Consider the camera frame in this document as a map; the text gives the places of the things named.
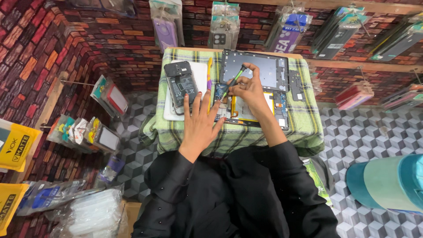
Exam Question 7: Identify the person's left hand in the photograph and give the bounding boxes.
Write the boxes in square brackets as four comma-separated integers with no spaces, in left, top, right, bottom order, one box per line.
[178,90,229,163]

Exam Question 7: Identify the person's right hand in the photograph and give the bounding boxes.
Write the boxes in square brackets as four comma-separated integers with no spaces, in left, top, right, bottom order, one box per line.
[227,62,275,116]

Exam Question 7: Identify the green black screwdriver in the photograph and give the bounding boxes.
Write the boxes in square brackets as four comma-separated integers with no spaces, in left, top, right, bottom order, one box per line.
[220,64,248,102]

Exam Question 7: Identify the opened tablet with yellow battery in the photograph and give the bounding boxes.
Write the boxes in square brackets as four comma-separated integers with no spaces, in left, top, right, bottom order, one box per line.
[213,83,290,131]

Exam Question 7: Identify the grey tablet back cover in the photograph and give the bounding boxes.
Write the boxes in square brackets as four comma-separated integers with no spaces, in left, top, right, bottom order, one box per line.
[219,49,290,92]

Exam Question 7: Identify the yellow purple pry tool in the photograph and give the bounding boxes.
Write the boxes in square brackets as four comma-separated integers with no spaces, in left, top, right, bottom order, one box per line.
[206,58,213,115]

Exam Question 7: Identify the opened black smartphone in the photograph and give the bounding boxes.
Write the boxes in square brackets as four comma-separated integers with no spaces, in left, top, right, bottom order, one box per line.
[163,61,199,115]

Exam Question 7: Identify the green checked cloth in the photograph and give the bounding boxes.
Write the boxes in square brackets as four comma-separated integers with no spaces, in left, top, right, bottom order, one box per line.
[139,48,325,158]

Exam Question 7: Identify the white tablet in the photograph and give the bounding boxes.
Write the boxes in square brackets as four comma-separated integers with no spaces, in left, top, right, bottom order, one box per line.
[163,60,209,121]

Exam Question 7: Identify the hanging clear plastic packets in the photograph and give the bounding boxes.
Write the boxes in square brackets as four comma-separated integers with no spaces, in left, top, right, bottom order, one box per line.
[308,65,324,97]

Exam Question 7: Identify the hanging purple label packets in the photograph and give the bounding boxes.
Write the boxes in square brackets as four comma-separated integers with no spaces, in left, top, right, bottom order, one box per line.
[264,3,313,54]

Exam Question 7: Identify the hanging clear case packets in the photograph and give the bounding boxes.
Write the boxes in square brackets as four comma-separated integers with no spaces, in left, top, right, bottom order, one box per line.
[208,1,241,51]

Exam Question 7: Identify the wooden table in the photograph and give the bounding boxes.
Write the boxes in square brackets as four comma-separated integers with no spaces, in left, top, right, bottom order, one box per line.
[167,46,304,60]

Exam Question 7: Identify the person's black garment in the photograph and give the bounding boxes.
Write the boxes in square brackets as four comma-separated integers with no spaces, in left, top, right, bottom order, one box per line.
[132,141,341,238]

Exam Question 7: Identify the small purple packet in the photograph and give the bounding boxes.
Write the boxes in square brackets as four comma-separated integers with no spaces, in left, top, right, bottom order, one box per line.
[98,155,126,184]

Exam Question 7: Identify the hanging packets with red case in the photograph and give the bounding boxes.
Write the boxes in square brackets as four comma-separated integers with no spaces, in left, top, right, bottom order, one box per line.
[90,75,129,119]

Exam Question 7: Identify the hanging pink case packets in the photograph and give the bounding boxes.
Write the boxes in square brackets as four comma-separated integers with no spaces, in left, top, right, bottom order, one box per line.
[333,80,375,111]

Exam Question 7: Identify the hanging black case packets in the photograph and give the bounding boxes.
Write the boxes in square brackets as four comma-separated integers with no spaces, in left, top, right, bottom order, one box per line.
[310,6,371,61]

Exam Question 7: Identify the green printed packet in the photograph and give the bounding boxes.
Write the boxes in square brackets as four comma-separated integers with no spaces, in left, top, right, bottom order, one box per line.
[302,159,334,208]

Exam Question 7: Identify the hanging purple phone case packets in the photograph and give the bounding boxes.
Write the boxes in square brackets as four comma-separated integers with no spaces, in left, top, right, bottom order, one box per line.
[148,0,186,54]

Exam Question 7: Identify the cardboard box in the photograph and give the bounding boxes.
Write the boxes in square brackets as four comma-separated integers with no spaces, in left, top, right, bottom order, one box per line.
[117,201,143,238]

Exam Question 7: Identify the hanging bunch of colourful packets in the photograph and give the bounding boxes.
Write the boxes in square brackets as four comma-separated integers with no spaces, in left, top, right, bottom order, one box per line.
[46,114,122,155]

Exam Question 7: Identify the bag of clear phone cases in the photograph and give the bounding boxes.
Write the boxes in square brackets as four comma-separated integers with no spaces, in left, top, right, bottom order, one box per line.
[46,185,129,238]

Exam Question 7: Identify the hanging multicolour case packets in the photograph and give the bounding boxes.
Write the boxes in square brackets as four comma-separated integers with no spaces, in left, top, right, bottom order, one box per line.
[379,83,423,112]

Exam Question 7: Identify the hanging dark case packets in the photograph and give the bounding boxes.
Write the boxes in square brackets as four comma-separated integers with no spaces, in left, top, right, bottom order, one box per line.
[368,13,423,62]

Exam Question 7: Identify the hanging dark glossy packets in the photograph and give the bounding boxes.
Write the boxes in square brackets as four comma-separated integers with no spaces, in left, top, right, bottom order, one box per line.
[66,0,137,18]

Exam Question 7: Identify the teal plastic stool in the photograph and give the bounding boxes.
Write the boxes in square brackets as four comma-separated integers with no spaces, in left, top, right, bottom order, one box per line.
[346,153,423,216]

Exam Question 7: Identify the heap of blue label packets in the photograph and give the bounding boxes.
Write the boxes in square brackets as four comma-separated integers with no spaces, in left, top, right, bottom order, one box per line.
[16,179,107,217]

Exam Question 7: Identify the large yellow packet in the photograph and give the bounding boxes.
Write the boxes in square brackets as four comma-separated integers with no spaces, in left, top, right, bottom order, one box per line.
[0,118,43,173]

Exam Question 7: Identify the small yellow packet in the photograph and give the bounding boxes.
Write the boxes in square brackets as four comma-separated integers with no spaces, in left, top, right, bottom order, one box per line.
[0,183,30,236]

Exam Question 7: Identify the black plastic frame piece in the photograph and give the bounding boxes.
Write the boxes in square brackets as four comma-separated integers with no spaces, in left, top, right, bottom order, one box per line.
[289,69,306,102]

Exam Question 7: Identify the wooden wall rail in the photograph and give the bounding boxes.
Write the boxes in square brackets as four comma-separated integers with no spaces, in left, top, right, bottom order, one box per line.
[228,0,423,16]
[306,58,423,74]

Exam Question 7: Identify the metal wall hook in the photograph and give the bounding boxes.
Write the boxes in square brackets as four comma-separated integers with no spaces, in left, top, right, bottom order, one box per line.
[59,79,96,87]

